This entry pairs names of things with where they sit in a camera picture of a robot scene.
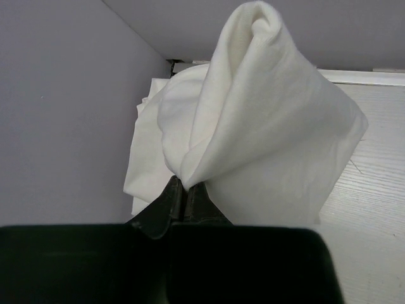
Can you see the white t-shirt black print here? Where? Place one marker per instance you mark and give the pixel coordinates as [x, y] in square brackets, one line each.
[266, 132]

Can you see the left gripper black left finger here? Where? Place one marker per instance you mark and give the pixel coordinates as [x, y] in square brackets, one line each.
[90, 263]

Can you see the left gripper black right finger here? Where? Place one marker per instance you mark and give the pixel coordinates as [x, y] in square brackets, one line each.
[240, 264]

